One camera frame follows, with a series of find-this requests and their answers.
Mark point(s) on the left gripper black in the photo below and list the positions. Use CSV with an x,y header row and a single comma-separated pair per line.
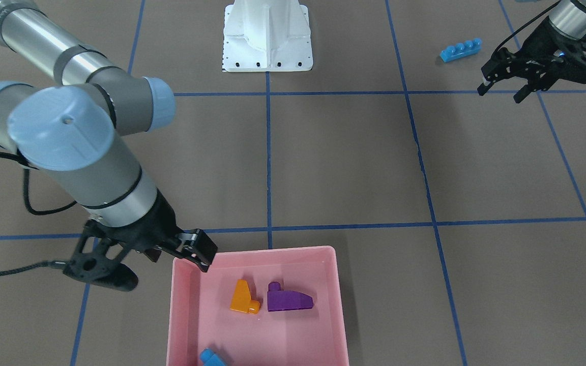
x,y
541,50

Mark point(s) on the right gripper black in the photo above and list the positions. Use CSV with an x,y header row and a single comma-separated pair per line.
x,y
156,227

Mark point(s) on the orange block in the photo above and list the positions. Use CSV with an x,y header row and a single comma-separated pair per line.
x,y
242,301

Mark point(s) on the long blue block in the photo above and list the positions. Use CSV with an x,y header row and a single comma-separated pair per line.
x,y
461,50

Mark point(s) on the purple block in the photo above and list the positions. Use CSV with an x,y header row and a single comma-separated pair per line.
x,y
279,299

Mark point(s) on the small blue block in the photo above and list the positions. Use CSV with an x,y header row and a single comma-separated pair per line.
x,y
210,358

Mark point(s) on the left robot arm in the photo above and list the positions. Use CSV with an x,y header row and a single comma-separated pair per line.
x,y
568,17

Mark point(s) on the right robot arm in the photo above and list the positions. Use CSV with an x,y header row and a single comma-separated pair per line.
x,y
73,132

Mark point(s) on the pink plastic box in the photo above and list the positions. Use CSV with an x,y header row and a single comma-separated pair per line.
x,y
266,307

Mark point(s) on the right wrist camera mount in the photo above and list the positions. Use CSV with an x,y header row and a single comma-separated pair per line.
x,y
98,260

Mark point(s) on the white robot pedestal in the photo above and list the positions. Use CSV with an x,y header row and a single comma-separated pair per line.
x,y
267,36

